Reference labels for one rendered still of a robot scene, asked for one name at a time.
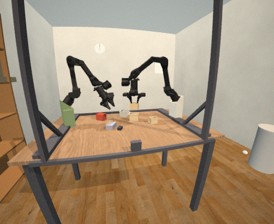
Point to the orange block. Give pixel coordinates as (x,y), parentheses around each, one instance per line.
(101,116)

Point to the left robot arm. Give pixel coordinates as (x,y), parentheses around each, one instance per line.
(101,86)

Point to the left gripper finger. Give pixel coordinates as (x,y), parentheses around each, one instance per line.
(106,105)
(111,101)

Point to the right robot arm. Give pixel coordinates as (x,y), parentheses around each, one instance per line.
(135,73)

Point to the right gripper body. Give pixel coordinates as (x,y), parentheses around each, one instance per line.
(139,94)

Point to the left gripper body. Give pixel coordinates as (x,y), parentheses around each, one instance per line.
(104,97)

